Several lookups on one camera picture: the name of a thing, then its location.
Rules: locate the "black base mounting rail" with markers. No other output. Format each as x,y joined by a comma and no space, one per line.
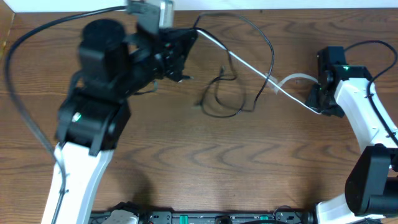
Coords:
283,214

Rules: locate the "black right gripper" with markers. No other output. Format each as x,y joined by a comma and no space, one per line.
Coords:
321,100

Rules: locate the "wooden side panel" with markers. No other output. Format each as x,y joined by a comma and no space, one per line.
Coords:
6,20

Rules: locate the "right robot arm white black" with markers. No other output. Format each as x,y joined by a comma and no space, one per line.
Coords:
345,90

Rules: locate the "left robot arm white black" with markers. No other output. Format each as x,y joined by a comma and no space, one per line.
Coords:
114,66

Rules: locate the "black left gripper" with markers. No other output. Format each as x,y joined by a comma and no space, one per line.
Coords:
179,50

